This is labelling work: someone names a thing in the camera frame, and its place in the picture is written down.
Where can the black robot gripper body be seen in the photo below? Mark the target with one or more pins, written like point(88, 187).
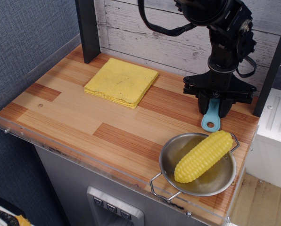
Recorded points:
point(223, 86)

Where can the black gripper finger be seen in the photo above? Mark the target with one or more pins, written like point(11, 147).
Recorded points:
point(225, 106)
point(203, 102)

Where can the light blue dish brush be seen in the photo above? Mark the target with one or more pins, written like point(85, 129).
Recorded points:
point(211, 120)

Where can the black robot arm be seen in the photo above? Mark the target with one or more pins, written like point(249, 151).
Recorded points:
point(230, 30)

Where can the yellow plastic corn cob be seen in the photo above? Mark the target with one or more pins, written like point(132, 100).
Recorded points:
point(203, 156)

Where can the white appliance with ridged top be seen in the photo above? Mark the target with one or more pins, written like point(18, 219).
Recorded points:
point(264, 158)

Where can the yellow folded cloth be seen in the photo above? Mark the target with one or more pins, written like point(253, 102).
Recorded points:
point(121, 82)

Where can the clear acrylic table guard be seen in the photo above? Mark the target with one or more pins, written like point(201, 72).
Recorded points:
point(56, 114)

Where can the grey cabinet with dispenser panel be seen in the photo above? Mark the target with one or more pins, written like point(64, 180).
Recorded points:
point(91, 198)

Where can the yellow object bottom left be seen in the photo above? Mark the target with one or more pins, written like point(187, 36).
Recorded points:
point(23, 221)

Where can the steel bowl with wire handles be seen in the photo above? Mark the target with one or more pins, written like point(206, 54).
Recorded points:
point(214, 181)

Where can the black vertical post right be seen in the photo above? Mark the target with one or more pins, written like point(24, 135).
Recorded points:
point(268, 83)

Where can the black vertical post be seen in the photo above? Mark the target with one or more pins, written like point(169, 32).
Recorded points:
point(268, 83)
point(88, 29)

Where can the black vertical post left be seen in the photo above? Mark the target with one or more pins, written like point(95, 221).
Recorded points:
point(88, 29)

